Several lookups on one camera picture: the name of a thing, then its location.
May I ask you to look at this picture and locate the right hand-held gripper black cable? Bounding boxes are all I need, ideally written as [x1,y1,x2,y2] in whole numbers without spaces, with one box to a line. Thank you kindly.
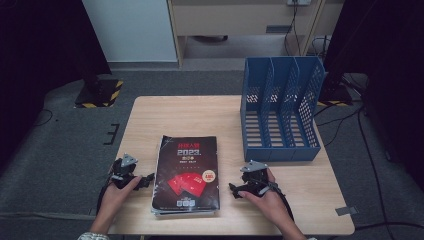
[263,181,296,222]

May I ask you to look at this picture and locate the black stand base striped edge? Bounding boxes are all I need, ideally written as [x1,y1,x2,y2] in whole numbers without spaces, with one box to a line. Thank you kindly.
[73,74,124,109]
[316,83,354,108]

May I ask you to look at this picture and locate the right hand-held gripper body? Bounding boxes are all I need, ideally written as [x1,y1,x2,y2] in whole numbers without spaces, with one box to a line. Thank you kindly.
[240,160,269,197]

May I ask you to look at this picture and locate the person's left hand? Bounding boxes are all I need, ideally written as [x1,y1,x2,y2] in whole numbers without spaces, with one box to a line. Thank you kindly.
[99,175,143,223]

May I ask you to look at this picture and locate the black and red magazine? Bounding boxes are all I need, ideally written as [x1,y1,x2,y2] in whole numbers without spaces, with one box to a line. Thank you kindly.
[151,134,221,215]

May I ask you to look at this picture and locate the beige wooden desk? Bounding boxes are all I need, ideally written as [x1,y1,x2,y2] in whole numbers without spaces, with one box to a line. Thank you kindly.
[166,0,344,68]

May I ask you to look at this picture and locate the left hand-held gripper black cable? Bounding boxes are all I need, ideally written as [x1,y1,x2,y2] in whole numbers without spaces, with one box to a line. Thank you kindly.
[95,173,116,216]

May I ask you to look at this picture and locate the black hanging cable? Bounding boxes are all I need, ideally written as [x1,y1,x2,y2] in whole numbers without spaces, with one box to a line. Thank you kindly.
[283,3,303,56]

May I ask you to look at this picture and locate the person's right hand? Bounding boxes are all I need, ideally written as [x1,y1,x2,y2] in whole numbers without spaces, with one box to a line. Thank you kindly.
[238,168,295,231]

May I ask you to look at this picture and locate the dark curtain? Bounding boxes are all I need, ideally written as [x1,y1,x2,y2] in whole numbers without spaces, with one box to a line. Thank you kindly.
[322,0,424,193]
[0,0,113,168]

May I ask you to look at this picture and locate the blue file rack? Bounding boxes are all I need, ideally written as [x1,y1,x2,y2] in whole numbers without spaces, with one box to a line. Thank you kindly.
[239,55,327,163]

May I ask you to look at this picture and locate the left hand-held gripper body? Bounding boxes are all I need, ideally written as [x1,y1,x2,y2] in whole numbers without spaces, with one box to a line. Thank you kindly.
[109,153,139,189]

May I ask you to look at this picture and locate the hand-held gripper black cable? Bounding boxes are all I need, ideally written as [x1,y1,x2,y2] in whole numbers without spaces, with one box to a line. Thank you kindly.
[263,181,296,222]
[95,173,116,216]

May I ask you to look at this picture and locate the long black floor cable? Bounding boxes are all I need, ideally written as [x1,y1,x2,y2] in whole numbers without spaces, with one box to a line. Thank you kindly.
[356,106,389,240]

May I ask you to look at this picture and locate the thin black floor cable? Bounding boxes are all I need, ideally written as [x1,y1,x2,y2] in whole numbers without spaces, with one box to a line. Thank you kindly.
[33,108,54,128]

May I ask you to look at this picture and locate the white board panel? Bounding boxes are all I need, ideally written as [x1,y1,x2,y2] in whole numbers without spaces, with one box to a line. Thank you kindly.
[81,0,178,63]

